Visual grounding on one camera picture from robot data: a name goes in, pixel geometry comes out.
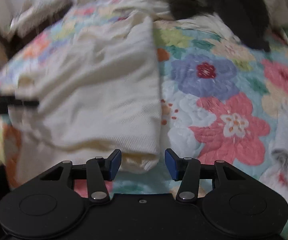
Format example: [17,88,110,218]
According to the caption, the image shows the white sweater with green monster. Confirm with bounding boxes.
[9,11,161,184]

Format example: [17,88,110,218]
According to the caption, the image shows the dark wooden bedside table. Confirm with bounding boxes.
[0,0,73,62]

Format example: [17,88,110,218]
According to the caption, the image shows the floral quilt bedspread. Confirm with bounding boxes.
[0,0,288,240]

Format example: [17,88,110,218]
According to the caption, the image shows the dark brown garment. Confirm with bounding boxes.
[167,0,270,52]

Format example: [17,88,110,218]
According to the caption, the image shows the cream fleece garment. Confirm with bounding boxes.
[114,0,240,42]

